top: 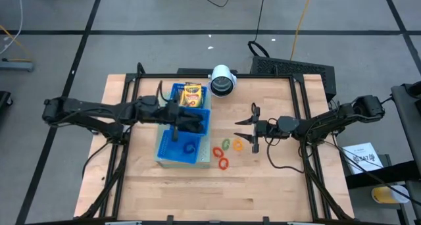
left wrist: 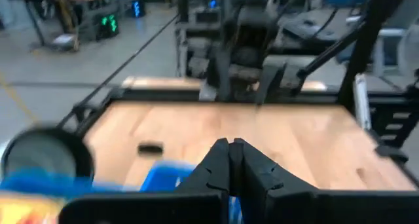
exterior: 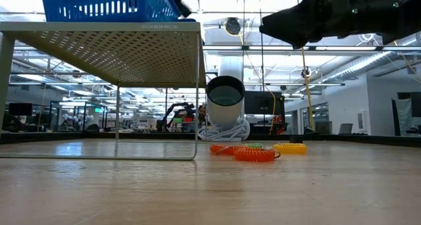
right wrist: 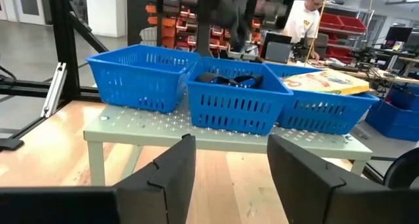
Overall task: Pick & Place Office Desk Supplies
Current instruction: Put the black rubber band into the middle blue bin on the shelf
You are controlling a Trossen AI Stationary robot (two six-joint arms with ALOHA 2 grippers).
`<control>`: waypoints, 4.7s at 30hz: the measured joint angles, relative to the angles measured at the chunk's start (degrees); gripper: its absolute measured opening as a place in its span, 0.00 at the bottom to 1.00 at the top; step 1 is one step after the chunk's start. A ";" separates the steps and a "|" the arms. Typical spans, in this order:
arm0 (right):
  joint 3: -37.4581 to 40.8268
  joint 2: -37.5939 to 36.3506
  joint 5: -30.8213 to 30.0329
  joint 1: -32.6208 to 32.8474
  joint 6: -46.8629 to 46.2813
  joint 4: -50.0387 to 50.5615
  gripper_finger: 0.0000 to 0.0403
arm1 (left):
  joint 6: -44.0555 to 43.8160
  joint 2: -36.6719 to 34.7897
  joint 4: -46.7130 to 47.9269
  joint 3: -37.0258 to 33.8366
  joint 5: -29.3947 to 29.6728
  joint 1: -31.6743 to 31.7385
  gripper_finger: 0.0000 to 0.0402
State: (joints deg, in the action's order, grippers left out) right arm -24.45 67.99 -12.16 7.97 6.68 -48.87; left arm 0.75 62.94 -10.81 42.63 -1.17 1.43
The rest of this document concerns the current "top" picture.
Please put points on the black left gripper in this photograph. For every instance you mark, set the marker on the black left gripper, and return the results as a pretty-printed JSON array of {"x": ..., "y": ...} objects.
[{"x": 175, "y": 133}]

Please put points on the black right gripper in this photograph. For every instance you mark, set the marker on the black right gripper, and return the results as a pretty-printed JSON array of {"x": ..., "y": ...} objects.
[{"x": 255, "y": 142}]

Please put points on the yellow green Crayola crayon box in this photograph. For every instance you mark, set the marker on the yellow green Crayola crayon box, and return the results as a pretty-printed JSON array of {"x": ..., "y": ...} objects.
[{"x": 191, "y": 96}]

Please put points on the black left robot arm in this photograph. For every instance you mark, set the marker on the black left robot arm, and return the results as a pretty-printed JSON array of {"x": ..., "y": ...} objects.
[{"x": 82, "y": 106}]

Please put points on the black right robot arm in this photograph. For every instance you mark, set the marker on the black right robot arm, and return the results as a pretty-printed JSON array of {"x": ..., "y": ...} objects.
[{"x": 329, "y": 121}]

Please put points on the yellow spiral wrist coil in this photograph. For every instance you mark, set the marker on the yellow spiral wrist coil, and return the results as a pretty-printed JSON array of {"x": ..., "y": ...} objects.
[{"x": 234, "y": 145}]

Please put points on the green spiral wrist coil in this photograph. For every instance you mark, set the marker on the green spiral wrist coil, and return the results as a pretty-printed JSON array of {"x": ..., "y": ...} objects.
[{"x": 223, "y": 145}]

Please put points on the pale perforated metal shelf riser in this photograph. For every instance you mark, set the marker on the pale perforated metal shelf riser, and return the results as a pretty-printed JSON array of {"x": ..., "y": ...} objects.
[{"x": 205, "y": 152}]

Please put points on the orange spiral wrist coil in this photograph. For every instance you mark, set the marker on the orange spiral wrist coil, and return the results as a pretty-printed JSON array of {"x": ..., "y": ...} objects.
[
  {"x": 220, "y": 164},
  {"x": 214, "y": 152}
]

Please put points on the black perforated computer case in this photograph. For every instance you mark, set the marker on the black perforated computer case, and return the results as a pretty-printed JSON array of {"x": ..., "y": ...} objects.
[{"x": 289, "y": 67}]

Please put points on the white printed paper sheet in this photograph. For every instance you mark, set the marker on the white printed paper sheet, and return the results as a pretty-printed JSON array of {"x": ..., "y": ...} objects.
[{"x": 361, "y": 157}]

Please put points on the yellow white container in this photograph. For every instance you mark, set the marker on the yellow white container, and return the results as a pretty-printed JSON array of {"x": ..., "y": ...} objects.
[{"x": 389, "y": 194}]

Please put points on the grey floor stand foot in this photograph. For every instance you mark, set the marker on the grey floor stand foot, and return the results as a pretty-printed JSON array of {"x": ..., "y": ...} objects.
[{"x": 19, "y": 66}]

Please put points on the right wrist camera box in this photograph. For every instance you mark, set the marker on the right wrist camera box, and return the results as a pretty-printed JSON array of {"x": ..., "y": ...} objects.
[{"x": 266, "y": 129}]

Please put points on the black aluminium table frame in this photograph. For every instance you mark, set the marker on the black aluminium table frame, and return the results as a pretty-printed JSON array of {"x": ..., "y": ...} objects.
[{"x": 263, "y": 76}]

